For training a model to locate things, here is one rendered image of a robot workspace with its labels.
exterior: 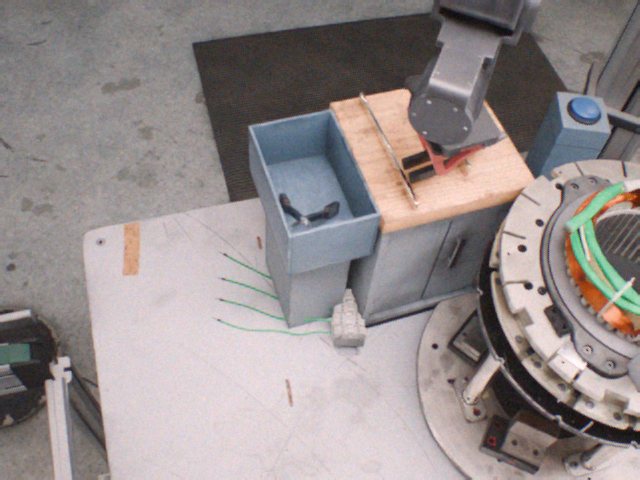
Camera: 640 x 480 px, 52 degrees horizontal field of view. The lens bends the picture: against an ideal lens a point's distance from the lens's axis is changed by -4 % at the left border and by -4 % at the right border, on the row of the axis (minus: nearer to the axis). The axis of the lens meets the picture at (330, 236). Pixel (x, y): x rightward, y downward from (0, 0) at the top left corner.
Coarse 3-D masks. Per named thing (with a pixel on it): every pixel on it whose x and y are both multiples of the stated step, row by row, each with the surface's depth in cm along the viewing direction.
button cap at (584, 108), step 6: (576, 102) 92; (582, 102) 92; (588, 102) 92; (594, 102) 92; (576, 108) 91; (582, 108) 91; (588, 108) 91; (594, 108) 91; (576, 114) 91; (582, 114) 91; (588, 114) 91; (594, 114) 91; (588, 120) 91
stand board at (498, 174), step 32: (384, 96) 86; (352, 128) 83; (384, 128) 83; (384, 160) 81; (480, 160) 82; (512, 160) 82; (384, 192) 78; (416, 192) 78; (448, 192) 79; (480, 192) 79; (512, 192) 80; (384, 224) 76; (416, 224) 78
